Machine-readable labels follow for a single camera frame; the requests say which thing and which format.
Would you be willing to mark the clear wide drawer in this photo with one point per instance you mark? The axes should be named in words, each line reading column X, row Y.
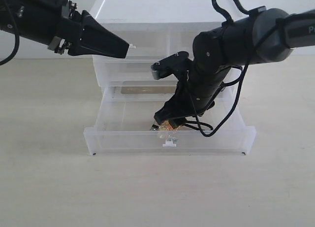
column 125, row 124
column 110, row 74

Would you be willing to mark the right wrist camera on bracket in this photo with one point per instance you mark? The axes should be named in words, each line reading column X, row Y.
column 177, row 64

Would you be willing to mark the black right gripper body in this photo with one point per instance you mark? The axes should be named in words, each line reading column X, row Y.
column 196, row 92

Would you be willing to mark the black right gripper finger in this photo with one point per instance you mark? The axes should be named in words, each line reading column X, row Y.
column 168, row 111
column 177, row 122

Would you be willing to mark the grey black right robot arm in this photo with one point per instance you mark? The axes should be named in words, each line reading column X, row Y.
column 269, row 36

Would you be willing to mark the gold keychain with black strap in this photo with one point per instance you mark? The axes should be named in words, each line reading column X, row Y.
column 167, row 131

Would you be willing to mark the white plastic drawer cabinet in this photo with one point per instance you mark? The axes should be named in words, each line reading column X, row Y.
column 154, row 29

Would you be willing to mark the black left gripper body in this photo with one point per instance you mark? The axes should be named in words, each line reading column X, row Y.
column 54, row 23

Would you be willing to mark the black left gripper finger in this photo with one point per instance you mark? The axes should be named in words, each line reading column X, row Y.
column 97, row 40
column 75, row 51

